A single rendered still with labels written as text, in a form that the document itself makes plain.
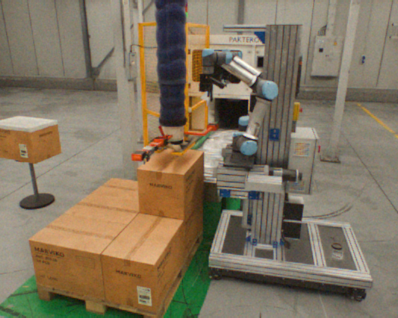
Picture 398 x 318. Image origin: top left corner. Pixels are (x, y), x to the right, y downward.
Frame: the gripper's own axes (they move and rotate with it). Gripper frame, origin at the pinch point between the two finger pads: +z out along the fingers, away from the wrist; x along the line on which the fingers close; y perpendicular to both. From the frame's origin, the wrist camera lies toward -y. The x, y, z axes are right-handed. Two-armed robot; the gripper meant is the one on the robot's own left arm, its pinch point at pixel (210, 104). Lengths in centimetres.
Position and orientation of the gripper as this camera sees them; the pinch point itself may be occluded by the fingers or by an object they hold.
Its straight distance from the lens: 229.6
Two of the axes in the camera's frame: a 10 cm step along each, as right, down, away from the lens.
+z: -0.1, 9.4, 3.5
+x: -2.1, 3.4, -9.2
